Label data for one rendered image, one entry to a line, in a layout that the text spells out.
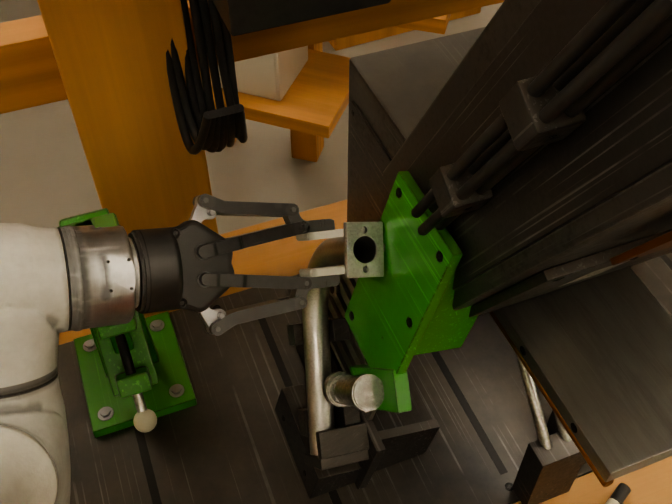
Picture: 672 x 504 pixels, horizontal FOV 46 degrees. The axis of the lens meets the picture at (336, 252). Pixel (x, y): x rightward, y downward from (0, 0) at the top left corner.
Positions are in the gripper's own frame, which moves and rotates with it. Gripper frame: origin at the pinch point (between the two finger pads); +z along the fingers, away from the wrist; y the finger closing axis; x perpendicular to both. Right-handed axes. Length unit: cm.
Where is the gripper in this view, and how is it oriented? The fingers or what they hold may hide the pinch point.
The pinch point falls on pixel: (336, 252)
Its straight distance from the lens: 79.0
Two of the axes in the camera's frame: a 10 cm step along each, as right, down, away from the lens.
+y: -0.9, -10.0, -0.3
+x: -4.3, 0.1, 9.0
